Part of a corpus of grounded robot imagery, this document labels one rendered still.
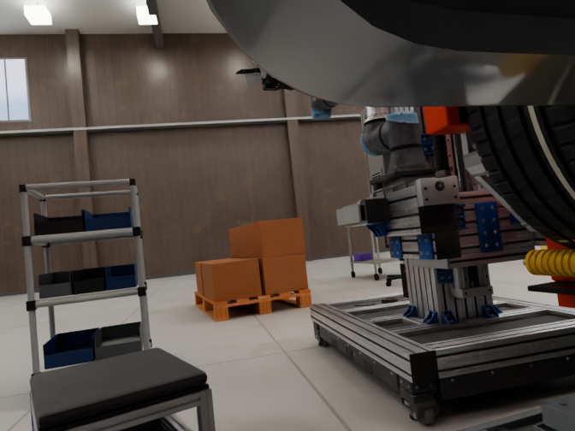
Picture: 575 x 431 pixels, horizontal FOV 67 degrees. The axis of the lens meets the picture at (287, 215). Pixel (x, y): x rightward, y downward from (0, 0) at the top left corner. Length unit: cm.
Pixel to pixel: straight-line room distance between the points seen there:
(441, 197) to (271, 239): 260
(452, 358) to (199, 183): 1073
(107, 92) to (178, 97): 179
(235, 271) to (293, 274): 53
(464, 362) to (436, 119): 86
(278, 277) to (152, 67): 959
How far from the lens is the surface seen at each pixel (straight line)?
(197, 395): 108
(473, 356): 158
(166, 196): 1189
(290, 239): 399
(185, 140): 1213
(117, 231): 224
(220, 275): 384
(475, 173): 105
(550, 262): 108
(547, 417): 113
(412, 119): 167
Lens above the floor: 62
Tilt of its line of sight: 3 degrees up
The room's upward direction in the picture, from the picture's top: 6 degrees counter-clockwise
